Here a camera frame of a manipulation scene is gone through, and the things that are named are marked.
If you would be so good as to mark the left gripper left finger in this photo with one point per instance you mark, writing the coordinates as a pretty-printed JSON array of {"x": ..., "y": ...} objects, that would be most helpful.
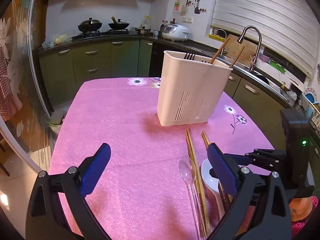
[{"x": 45, "y": 216}]

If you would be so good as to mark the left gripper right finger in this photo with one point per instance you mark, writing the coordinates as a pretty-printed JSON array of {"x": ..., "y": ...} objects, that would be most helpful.
[{"x": 272, "y": 216}]

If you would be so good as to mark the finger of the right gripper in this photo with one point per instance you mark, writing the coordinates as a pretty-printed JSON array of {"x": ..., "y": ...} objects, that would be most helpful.
[{"x": 242, "y": 160}]

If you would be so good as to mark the white ceramic spoon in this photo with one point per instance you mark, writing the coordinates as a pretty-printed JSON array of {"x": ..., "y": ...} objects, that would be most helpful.
[{"x": 213, "y": 184}]

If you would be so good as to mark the clear plastic spoon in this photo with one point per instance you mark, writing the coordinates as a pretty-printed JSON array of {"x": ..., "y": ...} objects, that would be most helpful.
[{"x": 188, "y": 173}]

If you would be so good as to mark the tall steel kitchen faucet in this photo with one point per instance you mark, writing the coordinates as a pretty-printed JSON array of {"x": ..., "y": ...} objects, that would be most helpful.
[{"x": 240, "y": 40}]

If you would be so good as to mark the green kitchen cabinets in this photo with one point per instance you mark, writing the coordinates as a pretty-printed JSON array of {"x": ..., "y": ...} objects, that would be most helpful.
[{"x": 67, "y": 66}]

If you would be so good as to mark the white plastic utensil holder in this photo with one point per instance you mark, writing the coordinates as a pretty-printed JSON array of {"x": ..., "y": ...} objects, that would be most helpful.
[{"x": 190, "y": 88}]

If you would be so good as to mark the pink embroidered tablecloth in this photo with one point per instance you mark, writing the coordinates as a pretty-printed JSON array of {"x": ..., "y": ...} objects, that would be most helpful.
[{"x": 141, "y": 194}]

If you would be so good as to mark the small steel faucet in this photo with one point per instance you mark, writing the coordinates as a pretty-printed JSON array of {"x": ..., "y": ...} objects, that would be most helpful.
[{"x": 221, "y": 33}]

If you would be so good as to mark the wooden cutting board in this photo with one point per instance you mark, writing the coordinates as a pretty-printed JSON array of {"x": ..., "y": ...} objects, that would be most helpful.
[{"x": 233, "y": 47}]

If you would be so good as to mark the white window blind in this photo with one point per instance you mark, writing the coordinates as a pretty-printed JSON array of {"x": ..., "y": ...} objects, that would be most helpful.
[{"x": 288, "y": 27}]

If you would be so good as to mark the white rice cooker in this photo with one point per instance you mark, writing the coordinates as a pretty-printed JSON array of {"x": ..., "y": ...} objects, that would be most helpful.
[{"x": 175, "y": 32}]

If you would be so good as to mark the black wok with lid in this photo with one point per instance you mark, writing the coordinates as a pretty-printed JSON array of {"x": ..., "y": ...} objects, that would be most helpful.
[{"x": 90, "y": 25}]

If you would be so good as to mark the black wok with handle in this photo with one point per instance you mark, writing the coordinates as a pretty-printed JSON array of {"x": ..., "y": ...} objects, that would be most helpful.
[{"x": 118, "y": 24}]

